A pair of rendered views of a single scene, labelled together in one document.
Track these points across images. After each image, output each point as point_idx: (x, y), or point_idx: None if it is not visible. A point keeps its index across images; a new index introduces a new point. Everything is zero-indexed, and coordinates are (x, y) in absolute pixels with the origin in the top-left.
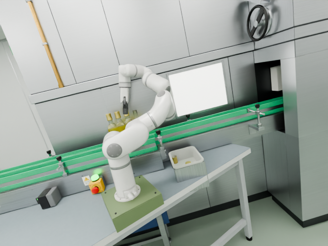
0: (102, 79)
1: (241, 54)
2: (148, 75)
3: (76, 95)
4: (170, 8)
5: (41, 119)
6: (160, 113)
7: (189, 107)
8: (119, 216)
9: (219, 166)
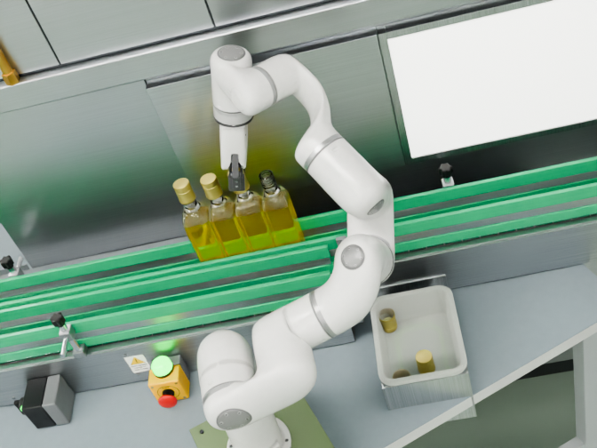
0: (150, 56)
1: None
2: (316, 154)
3: (64, 99)
4: None
5: None
6: (349, 317)
7: (457, 130)
8: None
9: (514, 368)
